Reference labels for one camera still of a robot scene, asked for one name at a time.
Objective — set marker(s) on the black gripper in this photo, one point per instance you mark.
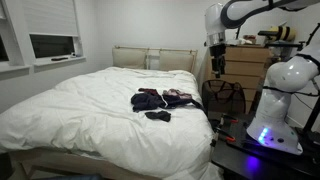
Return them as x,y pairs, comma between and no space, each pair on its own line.
217,56

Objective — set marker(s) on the small black cloth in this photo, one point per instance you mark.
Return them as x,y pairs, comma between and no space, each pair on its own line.
158,115

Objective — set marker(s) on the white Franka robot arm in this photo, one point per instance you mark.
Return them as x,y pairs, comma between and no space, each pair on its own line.
283,100

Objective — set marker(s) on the black mesh laundry bag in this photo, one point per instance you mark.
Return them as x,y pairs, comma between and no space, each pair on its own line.
223,96

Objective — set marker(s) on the pink cloth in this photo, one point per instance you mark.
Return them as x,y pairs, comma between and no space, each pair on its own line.
176,93

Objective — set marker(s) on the maroon cloth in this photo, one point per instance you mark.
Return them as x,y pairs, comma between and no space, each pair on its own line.
149,90

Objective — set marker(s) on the navy blue crumpled cloth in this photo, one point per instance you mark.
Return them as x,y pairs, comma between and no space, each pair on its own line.
146,101

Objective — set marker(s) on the wooden dresser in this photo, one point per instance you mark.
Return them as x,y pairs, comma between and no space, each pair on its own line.
243,66

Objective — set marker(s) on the white clutter on dresser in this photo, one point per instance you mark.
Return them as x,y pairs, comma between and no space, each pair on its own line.
243,40

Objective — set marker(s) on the beige headboard cushion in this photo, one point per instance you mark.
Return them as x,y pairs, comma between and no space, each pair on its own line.
129,58
176,61

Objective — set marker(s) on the long dark navy garment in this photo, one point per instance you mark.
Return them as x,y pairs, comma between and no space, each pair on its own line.
180,100

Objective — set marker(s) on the yellow black striped item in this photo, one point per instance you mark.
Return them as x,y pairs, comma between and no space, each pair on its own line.
283,33

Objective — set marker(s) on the black robot table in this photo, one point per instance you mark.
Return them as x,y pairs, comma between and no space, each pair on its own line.
240,160

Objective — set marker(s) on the white bed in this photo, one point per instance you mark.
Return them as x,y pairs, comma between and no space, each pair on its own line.
93,113

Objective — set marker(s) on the small bluish sill object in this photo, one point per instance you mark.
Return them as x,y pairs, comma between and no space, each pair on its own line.
76,54

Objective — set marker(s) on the black remote control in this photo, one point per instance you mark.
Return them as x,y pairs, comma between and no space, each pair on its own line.
59,59

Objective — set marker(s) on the dark window pane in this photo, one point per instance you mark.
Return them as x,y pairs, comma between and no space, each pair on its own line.
51,46

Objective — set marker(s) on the white window blind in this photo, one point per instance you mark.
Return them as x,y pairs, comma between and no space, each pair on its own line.
50,16

